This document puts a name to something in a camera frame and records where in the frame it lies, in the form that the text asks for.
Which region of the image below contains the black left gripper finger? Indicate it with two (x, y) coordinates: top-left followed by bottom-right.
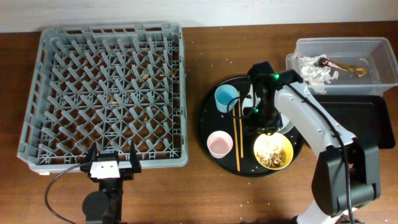
(129, 140), (141, 170)
(82, 142), (97, 164)

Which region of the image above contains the grey round plate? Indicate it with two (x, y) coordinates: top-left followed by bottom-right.
(241, 85), (293, 134)

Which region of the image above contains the wooden chopstick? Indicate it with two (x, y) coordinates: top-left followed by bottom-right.
(232, 107), (241, 172)
(238, 91), (244, 158)

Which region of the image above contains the yellow bowl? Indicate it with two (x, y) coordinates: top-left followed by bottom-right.
(253, 133), (294, 170)

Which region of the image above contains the light blue plastic cup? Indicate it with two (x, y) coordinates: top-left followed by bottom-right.
(215, 85), (239, 113)

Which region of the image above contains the pink plastic cup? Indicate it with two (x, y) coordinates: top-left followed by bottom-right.
(206, 131), (233, 159)

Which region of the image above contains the white paper napkin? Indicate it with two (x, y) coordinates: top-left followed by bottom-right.
(300, 54), (338, 86)

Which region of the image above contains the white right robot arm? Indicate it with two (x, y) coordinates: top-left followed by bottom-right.
(248, 62), (381, 223)

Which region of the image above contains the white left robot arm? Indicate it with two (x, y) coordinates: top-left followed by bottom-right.
(80, 142), (142, 224)

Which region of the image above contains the grey plastic dishwasher rack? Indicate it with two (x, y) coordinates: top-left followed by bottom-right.
(17, 23), (188, 175)

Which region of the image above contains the black rectangular waste tray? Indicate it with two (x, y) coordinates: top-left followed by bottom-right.
(315, 95), (396, 149)

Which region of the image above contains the clear plastic waste bin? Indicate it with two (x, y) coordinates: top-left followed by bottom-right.
(286, 37), (397, 96)

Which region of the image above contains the round black serving tray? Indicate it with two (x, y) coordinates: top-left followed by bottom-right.
(196, 76), (305, 177)

